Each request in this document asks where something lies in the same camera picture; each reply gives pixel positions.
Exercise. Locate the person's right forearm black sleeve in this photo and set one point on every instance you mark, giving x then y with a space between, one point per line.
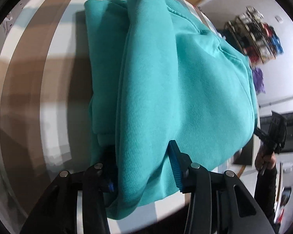
265 193

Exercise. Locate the shoe rack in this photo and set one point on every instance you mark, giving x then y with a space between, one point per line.
255 38

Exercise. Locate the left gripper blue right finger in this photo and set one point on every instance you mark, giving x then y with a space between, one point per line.
219 203

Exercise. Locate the teal hooded sweatshirt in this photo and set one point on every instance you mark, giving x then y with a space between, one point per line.
160 74

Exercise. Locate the black wall television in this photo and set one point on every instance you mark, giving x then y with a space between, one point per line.
264 125

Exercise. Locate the purple bag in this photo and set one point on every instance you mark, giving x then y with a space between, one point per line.
258 79

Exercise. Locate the person's right hand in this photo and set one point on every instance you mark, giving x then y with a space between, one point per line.
264 161

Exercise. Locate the checkered bed sheet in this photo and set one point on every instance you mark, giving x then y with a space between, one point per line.
45 90

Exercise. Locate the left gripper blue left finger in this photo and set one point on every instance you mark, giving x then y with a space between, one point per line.
76 202

